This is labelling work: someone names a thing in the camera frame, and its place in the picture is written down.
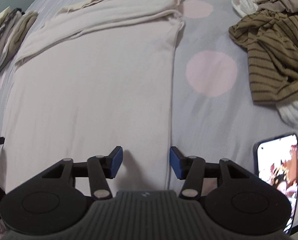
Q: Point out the smartphone with lit screen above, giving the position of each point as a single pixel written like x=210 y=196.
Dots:
x=276 y=163

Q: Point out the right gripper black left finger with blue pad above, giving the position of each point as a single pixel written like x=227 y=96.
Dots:
x=98 y=169

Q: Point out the stack of folded clothes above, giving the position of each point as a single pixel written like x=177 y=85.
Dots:
x=14 y=26

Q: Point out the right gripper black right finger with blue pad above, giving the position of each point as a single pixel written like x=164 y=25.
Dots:
x=193 y=170

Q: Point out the olive striped garment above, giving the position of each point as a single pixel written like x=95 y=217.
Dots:
x=271 y=41

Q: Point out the grey pink-dotted bed sheet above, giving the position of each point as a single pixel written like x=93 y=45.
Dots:
x=213 y=115

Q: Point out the cream white garment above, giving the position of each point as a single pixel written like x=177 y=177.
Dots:
x=97 y=75

